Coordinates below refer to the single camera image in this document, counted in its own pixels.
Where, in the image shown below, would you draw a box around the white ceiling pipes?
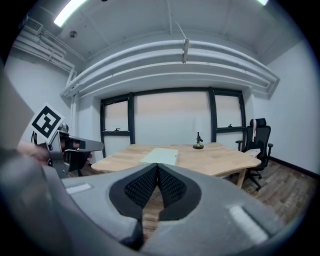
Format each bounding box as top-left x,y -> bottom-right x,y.
59,39 -> 281,99

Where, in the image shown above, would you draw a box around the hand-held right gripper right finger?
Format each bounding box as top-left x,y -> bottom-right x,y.
139,162 -> 287,256

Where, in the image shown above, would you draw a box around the small brass and black ornament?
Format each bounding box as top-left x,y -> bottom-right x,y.
192,131 -> 206,150

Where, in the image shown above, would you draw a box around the person's left hand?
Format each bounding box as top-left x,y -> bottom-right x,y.
17,140 -> 52,166

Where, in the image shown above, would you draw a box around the pale strap on chair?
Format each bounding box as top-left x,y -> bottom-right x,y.
250,119 -> 258,141

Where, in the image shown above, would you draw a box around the white folder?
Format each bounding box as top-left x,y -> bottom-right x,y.
138,147 -> 180,167

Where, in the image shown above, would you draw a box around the black framed window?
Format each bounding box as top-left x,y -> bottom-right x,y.
99,86 -> 247,159

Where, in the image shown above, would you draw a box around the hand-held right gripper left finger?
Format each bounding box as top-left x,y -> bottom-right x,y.
41,162 -> 159,252

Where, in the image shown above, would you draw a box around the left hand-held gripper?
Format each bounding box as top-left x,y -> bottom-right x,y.
23,102 -> 105,180

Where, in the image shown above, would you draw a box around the wooden table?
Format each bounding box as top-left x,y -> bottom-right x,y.
90,142 -> 263,189

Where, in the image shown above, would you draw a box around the black office chair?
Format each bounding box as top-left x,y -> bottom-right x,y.
235,117 -> 274,192

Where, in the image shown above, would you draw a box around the white paper sheet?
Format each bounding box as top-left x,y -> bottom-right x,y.
245,148 -> 262,159

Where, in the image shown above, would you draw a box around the white pipe hanger bracket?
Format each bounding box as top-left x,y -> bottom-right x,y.
180,38 -> 191,64

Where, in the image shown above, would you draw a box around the white air conditioner unit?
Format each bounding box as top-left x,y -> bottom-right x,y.
20,15 -> 44,36

